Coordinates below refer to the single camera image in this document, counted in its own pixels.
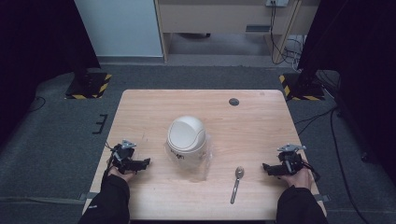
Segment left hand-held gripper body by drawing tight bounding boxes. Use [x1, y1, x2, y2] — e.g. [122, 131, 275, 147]
[109, 139, 138, 175]

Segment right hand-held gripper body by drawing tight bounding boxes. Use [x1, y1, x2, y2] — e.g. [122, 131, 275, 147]
[276, 143, 307, 177]

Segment person's left hand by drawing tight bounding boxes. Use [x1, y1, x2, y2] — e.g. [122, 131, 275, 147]
[107, 166, 137, 183]

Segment person's right hand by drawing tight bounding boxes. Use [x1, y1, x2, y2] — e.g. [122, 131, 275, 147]
[279, 167, 314, 190]

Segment metal spoon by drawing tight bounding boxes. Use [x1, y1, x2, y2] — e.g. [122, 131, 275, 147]
[230, 165, 246, 205]

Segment black stand base striped edge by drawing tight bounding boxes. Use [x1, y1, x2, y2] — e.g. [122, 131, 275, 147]
[278, 72, 326, 102]
[64, 72, 113, 101]

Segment dark curtain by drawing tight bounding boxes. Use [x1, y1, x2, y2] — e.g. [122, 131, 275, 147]
[0, 0, 101, 147]
[297, 0, 396, 185]

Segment white panel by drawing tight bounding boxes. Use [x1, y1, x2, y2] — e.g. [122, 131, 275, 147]
[74, 0, 164, 58]

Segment light wooden desk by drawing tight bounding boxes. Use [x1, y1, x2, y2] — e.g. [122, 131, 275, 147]
[154, 0, 321, 63]

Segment grey power strip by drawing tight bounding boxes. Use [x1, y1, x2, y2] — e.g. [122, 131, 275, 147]
[265, 0, 290, 8]

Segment left hand-held gripper cable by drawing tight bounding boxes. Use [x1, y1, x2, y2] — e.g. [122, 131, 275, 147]
[104, 141, 115, 178]

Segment hand-held gripper cable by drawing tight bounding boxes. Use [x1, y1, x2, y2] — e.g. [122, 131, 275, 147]
[301, 161, 321, 183]
[104, 141, 115, 178]

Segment right hand-held gripper cable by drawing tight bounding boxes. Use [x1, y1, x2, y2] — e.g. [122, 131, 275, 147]
[301, 161, 321, 183]

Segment black floor cable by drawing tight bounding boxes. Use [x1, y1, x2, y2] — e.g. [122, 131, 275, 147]
[293, 105, 372, 224]
[27, 95, 47, 114]

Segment black cables under desk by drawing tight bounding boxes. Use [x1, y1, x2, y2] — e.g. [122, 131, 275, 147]
[268, 1, 304, 72]

